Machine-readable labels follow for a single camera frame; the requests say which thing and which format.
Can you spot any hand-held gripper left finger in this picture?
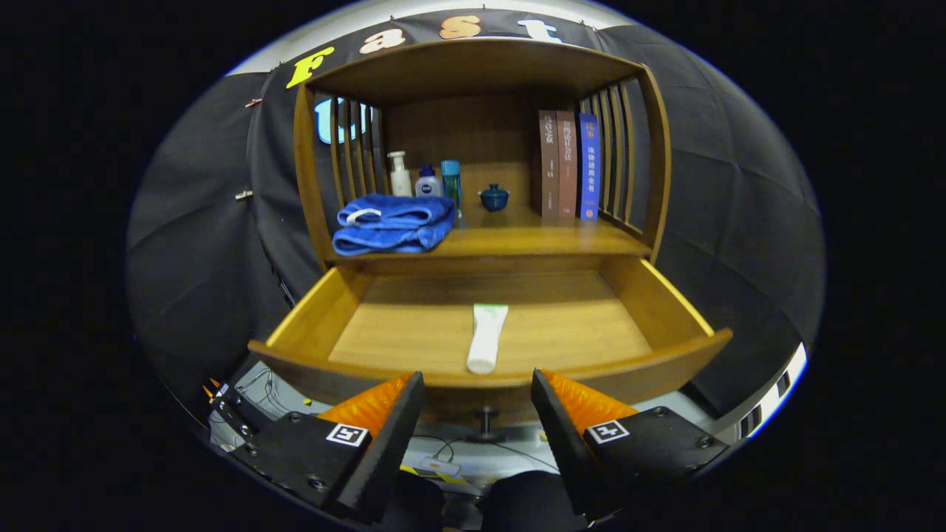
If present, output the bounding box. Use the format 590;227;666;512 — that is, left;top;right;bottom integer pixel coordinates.
231;371;426;525

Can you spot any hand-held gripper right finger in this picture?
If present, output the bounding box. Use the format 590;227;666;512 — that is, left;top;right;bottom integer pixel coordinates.
531;368;731;522

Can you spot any wooden drawer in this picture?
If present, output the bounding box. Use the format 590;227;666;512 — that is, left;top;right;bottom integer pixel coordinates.
248;255;734;444

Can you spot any white green cream tube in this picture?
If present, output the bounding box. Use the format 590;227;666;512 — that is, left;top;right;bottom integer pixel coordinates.
466;303;509;375

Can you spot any wooden countertop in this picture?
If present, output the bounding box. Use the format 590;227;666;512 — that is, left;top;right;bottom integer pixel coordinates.
325;203;653;259

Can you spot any wooden cabinet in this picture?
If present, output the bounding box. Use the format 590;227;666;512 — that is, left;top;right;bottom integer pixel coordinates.
292;37;673;274

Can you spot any person's left leg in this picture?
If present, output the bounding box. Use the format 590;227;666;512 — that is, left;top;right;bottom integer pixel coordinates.
381;473;446;532

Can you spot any person's leg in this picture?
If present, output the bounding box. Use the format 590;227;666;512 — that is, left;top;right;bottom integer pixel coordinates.
381;473;446;532
480;471;585;532

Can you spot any person's right leg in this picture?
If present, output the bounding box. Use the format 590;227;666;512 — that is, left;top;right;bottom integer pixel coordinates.
480;471;585;532

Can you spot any white vented panel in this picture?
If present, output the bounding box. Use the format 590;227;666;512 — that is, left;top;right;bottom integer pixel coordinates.
739;346;808;438

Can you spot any blue folded towel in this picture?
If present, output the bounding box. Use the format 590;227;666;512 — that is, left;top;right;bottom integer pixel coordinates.
332;194;457;257

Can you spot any blue lidded teacup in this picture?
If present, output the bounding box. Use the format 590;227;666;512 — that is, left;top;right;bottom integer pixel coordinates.
477;183;511;213

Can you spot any white pump bottle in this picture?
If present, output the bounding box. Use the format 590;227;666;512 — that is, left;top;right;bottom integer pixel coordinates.
387;151;413;197

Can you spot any teal clear bottle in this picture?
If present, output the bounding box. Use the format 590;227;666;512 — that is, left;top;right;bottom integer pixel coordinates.
441;160;463;221

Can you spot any reddish brown book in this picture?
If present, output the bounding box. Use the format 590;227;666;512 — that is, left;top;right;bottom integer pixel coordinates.
557;111;579;220

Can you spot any blue book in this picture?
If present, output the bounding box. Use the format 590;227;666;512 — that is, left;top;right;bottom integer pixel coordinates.
577;112;601;222

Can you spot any dark brown book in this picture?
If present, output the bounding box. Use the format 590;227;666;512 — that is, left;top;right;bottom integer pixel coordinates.
538;110;560;220

